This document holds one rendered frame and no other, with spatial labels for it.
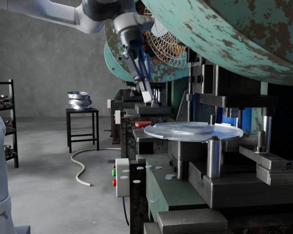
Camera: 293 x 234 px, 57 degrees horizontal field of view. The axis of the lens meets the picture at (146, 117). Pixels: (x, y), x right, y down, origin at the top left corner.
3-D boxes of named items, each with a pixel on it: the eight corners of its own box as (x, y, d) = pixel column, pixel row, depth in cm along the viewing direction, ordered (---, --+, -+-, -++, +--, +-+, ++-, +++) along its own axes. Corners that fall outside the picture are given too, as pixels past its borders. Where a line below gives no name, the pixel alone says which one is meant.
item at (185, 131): (123, 133, 78) (123, 130, 78) (174, 121, 101) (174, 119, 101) (221, 147, 61) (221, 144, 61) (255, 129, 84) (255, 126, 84)
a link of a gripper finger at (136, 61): (138, 47, 89) (136, 47, 88) (147, 80, 88) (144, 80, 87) (129, 52, 91) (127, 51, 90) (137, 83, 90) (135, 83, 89)
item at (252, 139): (226, 151, 75) (227, 135, 75) (207, 139, 90) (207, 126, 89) (256, 150, 76) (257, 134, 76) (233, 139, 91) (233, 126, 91)
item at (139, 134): (136, 185, 74) (136, 136, 72) (132, 168, 87) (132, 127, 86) (224, 180, 77) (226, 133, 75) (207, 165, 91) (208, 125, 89)
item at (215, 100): (223, 117, 71) (223, 96, 70) (198, 109, 91) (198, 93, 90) (279, 116, 73) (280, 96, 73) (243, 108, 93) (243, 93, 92)
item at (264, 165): (269, 185, 58) (272, 139, 57) (234, 162, 75) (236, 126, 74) (295, 184, 59) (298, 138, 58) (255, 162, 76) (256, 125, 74)
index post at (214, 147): (209, 178, 63) (211, 138, 62) (205, 173, 66) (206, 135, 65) (221, 177, 63) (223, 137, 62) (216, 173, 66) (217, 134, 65)
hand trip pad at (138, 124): (136, 141, 110) (136, 123, 109) (135, 139, 116) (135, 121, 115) (153, 141, 111) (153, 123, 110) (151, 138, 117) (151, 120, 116)
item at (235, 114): (228, 118, 79) (228, 105, 79) (221, 116, 84) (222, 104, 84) (238, 118, 80) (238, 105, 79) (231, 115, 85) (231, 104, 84)
